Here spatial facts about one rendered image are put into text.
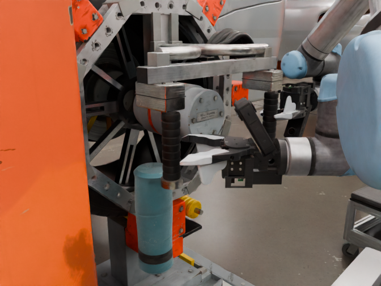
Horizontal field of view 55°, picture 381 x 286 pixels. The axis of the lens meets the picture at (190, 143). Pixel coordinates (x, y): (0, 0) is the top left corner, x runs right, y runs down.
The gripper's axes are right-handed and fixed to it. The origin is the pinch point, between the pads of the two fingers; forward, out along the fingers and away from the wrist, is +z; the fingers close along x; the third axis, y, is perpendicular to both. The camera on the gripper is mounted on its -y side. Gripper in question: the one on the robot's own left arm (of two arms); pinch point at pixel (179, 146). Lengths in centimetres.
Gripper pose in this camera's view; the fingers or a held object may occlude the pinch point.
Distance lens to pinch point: 70.1
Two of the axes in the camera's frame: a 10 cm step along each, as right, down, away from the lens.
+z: -10.0, 0.0, 0.0
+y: 0.0, 9.6, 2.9
